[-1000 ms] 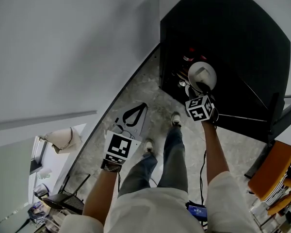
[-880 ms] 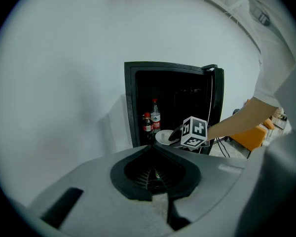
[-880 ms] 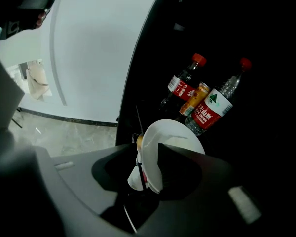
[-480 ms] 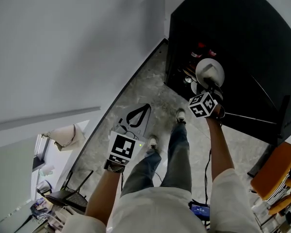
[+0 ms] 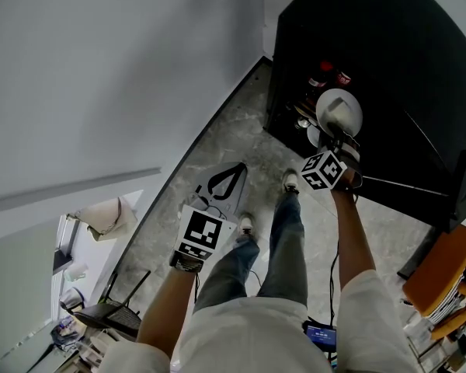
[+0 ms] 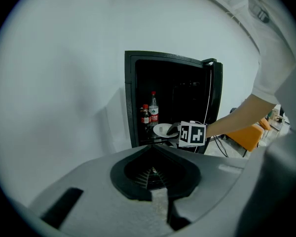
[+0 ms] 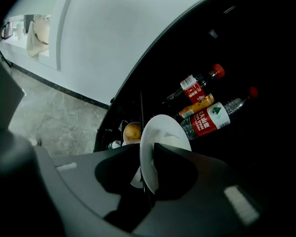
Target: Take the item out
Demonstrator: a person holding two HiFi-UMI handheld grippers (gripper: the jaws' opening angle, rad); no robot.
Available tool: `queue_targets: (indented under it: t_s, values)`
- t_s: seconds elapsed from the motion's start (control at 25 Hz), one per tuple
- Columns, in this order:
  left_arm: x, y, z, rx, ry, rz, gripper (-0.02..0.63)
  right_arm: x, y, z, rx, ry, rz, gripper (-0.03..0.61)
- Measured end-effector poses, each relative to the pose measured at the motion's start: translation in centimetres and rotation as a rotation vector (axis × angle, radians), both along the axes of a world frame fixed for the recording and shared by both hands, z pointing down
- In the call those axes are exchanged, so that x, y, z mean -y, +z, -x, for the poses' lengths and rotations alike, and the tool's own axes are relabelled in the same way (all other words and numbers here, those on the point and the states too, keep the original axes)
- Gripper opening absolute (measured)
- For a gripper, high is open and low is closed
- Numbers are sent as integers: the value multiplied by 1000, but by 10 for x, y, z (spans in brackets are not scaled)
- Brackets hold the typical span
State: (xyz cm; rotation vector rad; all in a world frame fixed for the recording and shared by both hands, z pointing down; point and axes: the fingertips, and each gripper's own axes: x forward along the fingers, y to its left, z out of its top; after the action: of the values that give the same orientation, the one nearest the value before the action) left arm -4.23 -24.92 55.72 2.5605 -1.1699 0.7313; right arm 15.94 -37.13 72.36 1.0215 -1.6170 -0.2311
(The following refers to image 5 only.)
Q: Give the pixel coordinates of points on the beige shirt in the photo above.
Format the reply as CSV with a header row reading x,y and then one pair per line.
x,y
256,336

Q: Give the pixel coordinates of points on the beige handbag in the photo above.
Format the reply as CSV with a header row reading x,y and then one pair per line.
x,y
105,218

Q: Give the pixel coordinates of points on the black cabinet with glass door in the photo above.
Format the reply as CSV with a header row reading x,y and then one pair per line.
x,y
373,33

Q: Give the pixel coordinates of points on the person's right white sneaker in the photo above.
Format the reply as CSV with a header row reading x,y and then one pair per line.
x,y
290,180

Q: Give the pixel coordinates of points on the person's right forearm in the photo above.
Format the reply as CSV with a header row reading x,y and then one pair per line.
x,y
351,239

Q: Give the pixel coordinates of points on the white round plate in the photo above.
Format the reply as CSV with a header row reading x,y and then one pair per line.
x,y
351,120

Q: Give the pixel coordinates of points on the person's left white sneaker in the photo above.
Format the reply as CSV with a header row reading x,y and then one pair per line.
x,y
247,225

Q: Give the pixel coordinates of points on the person's left forearm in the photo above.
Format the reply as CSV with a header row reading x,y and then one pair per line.
x,y
167,309

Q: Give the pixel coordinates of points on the pale green cup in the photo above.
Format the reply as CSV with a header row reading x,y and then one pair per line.
x,y
76,272

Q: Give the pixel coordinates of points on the silver kettle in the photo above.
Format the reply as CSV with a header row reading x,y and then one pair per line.
x,y
71,299

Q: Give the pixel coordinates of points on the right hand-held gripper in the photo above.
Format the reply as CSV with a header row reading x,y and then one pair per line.
x,y
324,169

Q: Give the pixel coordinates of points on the orange chair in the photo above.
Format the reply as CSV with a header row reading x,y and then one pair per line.
x,y
439,270

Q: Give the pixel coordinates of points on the person's white sneaker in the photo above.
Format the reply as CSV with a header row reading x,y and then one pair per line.
x,y
290,180
247,225

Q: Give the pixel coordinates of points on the black device blue screen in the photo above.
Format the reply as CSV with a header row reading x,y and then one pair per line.
x,y
321,336

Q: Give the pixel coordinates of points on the blue jeans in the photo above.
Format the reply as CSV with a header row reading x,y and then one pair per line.
x,y
283,255

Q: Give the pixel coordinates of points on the dark bottle red cap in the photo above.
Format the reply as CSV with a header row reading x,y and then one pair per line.
x,y
319,76

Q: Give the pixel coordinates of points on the black router with antennas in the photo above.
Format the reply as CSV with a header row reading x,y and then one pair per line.
x,y
112,317

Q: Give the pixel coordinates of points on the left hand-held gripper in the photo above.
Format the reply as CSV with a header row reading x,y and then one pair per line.
x,y
202,231

